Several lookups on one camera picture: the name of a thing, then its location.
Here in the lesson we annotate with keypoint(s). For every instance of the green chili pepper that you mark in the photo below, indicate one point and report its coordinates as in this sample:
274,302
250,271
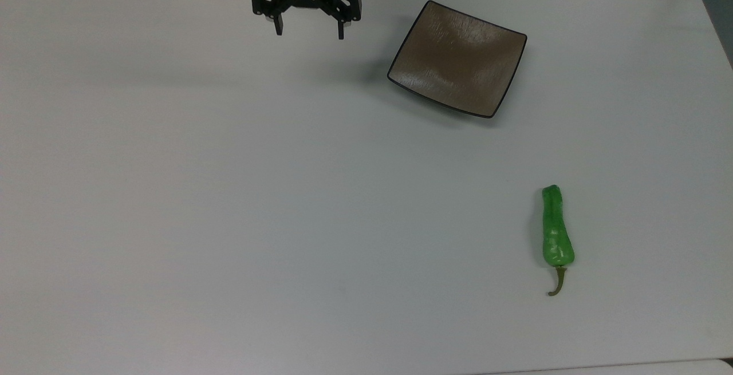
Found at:
555,237

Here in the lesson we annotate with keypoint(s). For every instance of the brown square ceramic plate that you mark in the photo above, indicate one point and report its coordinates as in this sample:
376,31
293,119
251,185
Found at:
458,60

